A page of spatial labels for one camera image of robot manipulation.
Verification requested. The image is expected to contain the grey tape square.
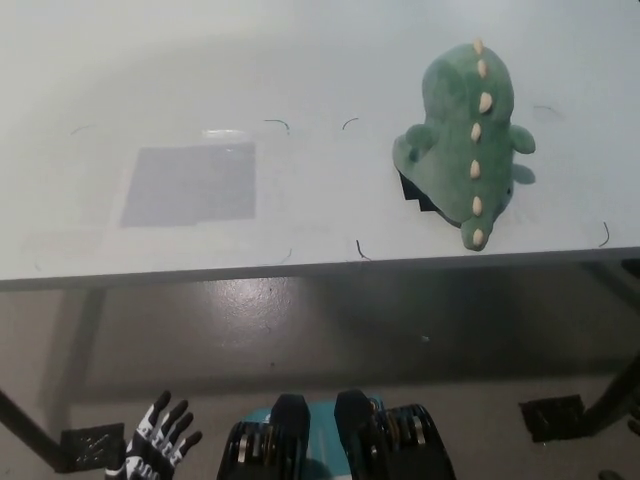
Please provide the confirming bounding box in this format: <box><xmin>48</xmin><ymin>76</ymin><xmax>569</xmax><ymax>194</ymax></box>
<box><xmin>119</xmin><ymin>142</ymin><xmax>258</xmax><ymax>229</ymax></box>

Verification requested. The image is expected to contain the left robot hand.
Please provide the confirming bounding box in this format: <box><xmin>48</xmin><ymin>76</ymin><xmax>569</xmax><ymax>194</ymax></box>
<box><xmin>103</xmin><ymin>390</ymin><xmax>204</xmax><ymax>480</ymax></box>

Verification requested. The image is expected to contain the green plush dinosaur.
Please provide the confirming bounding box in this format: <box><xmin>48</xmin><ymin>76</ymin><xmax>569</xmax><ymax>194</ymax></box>
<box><xmin>391</xmin><ymin>40</ymin><xmax>538</xmax><ymax>253</ymax></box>

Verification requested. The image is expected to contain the black and teal robot torso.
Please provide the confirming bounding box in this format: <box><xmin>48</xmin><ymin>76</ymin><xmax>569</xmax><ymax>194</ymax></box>
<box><xmin>215</xmin><ymin>389</ymin><xmax>459</xmax><ymax>480</ymax></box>

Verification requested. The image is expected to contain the black tape cross patch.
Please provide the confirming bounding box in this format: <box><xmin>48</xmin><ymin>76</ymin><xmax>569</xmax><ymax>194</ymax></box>
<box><xmin>398</xmin><ymin>168</ymin><xmax>462</xmax><ymax>230</ymax></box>

